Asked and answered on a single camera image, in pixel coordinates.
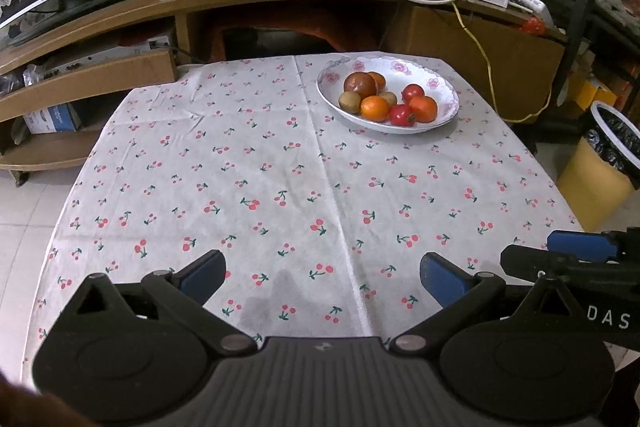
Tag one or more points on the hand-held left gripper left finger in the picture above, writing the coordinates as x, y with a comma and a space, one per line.
201, 276

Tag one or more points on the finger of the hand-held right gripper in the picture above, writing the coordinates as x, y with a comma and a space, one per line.
580, 245
535, 261

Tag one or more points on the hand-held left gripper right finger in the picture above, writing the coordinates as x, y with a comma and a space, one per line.
442, 278

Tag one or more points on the red tomato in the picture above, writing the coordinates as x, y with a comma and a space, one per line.
413, 93
402, 115

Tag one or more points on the orange tangerine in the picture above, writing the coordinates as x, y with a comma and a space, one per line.
374, 108
424, 109
379, 79

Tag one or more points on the small brown kiwi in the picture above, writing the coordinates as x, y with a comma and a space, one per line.
350, 103
389, 98

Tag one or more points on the white floral bowl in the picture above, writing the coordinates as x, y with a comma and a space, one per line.
440, 82

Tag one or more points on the red apple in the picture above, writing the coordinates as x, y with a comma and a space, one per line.
359, 85

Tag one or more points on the yellow trash bin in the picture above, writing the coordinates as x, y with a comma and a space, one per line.
595, 187

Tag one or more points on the cherry print tablecloth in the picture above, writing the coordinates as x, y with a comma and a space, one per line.
275, 182

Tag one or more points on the yellow cardboard box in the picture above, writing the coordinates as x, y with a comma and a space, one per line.
592, 93

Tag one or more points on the blue and white box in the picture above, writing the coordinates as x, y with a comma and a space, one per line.
50, 118

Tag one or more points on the small red object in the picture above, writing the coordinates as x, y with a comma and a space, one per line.
532, 26

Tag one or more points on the black metal rack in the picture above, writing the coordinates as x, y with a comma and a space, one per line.
585, 7

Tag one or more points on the silver media player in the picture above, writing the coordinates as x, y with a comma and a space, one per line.
100, 57

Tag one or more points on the white power adapter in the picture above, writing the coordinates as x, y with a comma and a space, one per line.
531, 1

